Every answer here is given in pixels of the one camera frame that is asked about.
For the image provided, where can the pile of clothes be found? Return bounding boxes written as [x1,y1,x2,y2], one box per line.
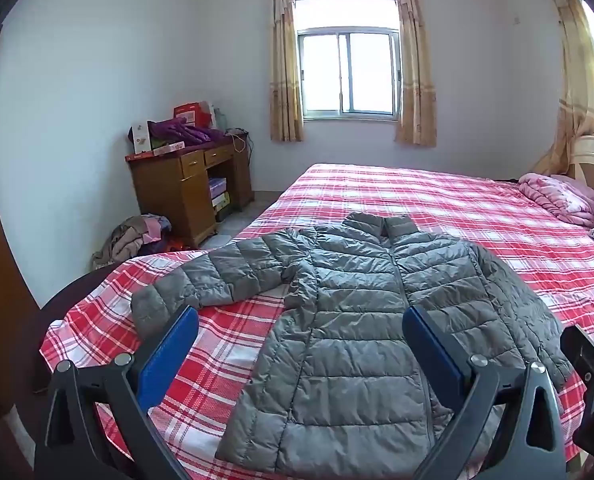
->
[91,214,173,271]

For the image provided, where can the window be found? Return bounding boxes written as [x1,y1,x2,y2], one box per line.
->
[293,0,403,121]

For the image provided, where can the purple clothes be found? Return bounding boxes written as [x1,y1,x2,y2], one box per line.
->
[147,117,226,150]

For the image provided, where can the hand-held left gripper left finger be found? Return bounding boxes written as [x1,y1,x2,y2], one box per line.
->
[34,305,200,480]

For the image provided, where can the dark bed footboard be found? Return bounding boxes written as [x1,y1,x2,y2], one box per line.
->
[40,265,128,331]

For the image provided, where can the beige patterned curtain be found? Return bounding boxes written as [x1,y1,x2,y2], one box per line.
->
[531,0,594,177]
[394,0,438,148]
[268,0,305,143]

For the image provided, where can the wooden desk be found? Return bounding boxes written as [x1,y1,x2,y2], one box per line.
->
[126,132,254,249]

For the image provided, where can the pink quilt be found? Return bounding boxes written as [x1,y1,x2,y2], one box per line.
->
[518,172,594,226]

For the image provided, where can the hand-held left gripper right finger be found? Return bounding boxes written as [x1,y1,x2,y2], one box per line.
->
[402,305,568,480]

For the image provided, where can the grey puffer jacket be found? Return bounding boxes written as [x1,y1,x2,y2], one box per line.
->
[131,212,572,466]

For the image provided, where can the bed with red plaid sheet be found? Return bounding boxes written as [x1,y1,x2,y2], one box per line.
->
[40,162,594,480]

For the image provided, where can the white box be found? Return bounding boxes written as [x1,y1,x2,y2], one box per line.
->
[130,122,153,155]

